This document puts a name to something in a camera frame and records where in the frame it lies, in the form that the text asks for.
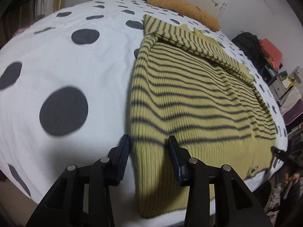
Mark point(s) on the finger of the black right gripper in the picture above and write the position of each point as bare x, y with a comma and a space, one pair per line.
292, 160

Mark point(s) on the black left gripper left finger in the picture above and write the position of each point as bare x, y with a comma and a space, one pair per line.
80, 196

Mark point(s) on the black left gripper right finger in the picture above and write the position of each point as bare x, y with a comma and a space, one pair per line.
235, 204

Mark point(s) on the yellow grey striped knit sweater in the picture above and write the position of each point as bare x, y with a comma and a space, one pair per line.
185, 85

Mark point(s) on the white bedside drawer cabinet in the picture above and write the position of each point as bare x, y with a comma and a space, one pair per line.
280, 84

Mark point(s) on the coral red bag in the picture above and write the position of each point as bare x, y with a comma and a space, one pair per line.
272, 54

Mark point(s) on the white black dotted bed cover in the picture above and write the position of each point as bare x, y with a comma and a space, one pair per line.
64, 89

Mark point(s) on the black backpack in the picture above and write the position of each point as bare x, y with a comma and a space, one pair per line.
250, 45

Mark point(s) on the gold yellow curtain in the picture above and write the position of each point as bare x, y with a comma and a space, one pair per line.
17, 15

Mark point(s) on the orange bolster pillow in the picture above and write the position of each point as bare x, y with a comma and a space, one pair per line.
189, 10

